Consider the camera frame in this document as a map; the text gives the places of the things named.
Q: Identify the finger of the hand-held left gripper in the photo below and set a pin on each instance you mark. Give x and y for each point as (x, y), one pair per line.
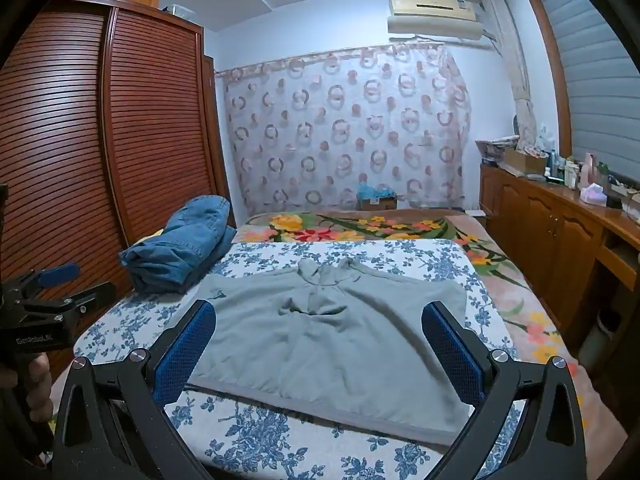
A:
(57, 274)
(87, 297)

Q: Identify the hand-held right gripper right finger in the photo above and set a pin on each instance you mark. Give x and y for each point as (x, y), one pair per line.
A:
(457, 355)

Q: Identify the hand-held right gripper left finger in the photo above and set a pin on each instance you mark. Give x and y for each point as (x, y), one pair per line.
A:
(185, 352)

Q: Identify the grey pants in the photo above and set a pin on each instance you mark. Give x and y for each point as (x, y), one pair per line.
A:
(325, 340)

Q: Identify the person's left hand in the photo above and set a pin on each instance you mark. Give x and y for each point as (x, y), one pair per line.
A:
(37, 382)

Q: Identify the folded blue jeans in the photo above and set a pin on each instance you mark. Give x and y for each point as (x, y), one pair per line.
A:
(185, 242)

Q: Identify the blue floral bed sheet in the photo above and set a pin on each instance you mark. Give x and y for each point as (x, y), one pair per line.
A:
(260, 270)

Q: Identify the wooden slatted wardrobe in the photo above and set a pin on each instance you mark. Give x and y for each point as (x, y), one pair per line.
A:
(60, 135)

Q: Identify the colourful flowered blanket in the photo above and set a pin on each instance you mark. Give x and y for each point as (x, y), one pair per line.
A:
(400, 225)

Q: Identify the dark waste bin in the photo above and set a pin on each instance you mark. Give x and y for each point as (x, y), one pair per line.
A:
(602, 340)

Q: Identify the wooden sideboard cabinet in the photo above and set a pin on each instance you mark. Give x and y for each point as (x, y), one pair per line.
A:
(535, 230)

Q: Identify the small cardboard box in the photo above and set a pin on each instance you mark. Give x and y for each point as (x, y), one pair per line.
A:
(377, 204)

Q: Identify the open cardboard box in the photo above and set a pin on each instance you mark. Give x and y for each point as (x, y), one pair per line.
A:
(522, 161)

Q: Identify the patterned paper box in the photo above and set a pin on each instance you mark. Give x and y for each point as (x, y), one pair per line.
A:
(492, 149)

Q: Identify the pink tissue pack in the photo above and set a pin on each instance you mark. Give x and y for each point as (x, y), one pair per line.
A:
(593, 195)

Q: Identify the pink bottle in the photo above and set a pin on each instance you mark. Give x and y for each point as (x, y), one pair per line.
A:
(588, 170)

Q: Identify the circle patterned sheer curtain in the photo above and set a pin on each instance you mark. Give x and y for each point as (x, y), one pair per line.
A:
(345, 130)

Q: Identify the white box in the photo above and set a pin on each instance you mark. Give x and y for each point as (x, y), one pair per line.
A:
(177, 10)

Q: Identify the lace window curtain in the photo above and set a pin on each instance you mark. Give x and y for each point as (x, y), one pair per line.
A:
(512, 60)

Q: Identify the white air conditioner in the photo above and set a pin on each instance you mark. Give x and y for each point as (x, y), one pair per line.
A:
(435, 15)

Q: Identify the wooden window frame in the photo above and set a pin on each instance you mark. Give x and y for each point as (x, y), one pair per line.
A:
(547, 45)

